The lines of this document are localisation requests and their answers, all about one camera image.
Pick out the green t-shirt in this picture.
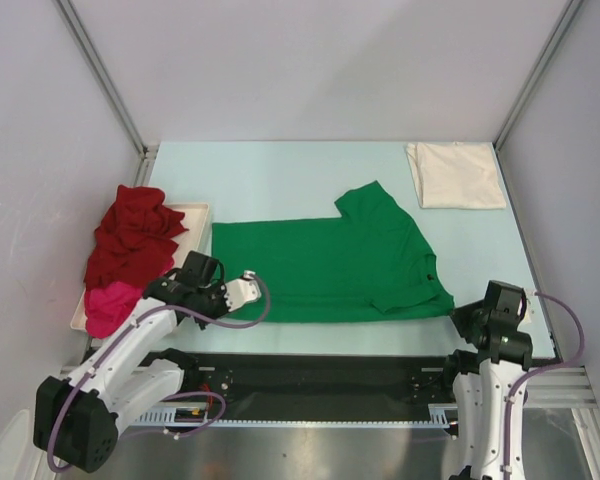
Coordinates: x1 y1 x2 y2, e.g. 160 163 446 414
211 181 454 323

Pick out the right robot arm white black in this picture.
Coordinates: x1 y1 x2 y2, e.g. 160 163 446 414
441 281 533 479

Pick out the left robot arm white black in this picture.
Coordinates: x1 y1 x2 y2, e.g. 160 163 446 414
33 251 258 473

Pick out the cream plastic tray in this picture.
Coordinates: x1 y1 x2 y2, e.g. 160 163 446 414
70 203 211 332

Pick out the dark red t-shirt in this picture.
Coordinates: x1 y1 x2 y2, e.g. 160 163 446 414
84 185 187 290

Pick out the pink t-shirt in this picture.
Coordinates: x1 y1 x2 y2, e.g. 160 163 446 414
84 281 142 339

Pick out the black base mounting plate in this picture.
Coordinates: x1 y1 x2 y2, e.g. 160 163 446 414
193 353 454 422

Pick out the folded cream t-shirt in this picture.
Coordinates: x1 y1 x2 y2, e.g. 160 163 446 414
405 142 507 210

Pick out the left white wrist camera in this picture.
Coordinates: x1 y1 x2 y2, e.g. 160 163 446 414
223 270 262 313

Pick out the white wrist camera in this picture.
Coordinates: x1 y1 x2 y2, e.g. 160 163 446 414
223 270 262 313
518 288 536 324

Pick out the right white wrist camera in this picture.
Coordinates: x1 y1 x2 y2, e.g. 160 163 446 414
518 288 536 324

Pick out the aluminium front frame rail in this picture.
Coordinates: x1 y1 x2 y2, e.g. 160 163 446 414
54 364 595 411

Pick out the white slotted cable duct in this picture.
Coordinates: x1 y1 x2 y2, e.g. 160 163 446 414
129 403 461 429

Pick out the left aluminium frame post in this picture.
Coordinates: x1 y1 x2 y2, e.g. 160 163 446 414
53 0 159 187

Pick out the aluminium frame post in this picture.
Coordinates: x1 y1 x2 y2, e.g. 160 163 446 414
493 0 587 153
53 0 159 187

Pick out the right aluminium frame post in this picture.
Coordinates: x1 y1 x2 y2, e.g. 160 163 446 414
493 0 587 153

